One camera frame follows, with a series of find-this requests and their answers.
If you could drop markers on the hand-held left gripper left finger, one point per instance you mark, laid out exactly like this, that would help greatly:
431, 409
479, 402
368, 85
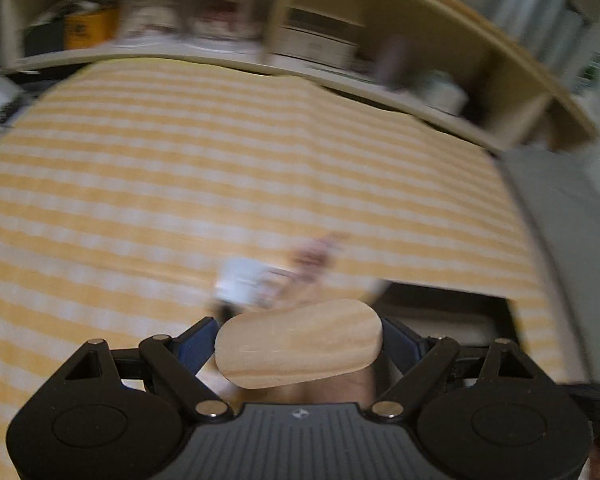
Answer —
200, 345

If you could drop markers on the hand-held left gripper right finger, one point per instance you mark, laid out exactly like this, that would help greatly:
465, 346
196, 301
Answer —
395, 340

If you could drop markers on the oval wooden block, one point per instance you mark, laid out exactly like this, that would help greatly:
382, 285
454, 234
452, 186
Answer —
300, 342

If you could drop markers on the dark open box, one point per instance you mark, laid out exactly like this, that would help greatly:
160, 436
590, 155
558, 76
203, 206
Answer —
445, 310

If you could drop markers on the small white box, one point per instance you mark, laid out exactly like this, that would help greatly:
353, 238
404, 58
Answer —
240, 280

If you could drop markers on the small pink item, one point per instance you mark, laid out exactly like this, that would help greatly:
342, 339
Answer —
316, 255

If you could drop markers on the yellow checked tablecloth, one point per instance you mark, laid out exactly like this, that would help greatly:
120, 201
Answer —
180, 175

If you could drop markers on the white tub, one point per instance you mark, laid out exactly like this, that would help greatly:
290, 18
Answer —
447, 92

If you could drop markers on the wooden shelf unit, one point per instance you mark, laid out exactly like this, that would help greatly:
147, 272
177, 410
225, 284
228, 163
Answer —
330, 25

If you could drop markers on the yellow box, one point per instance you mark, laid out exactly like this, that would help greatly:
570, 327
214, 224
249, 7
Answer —
87, 27

